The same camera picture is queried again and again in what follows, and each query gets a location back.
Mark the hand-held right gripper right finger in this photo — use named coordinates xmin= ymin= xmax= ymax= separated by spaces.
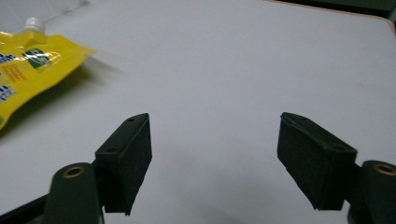
xmin=276 ymin=112 xmax=359 ymax=211

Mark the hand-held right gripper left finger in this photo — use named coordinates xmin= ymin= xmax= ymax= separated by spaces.
xmin=94 ymin=112 xmax=153 ymax=217

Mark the yellow spout pouch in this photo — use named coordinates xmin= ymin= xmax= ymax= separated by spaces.
xmin=0 ymin=17 xmax=97 ymax=131

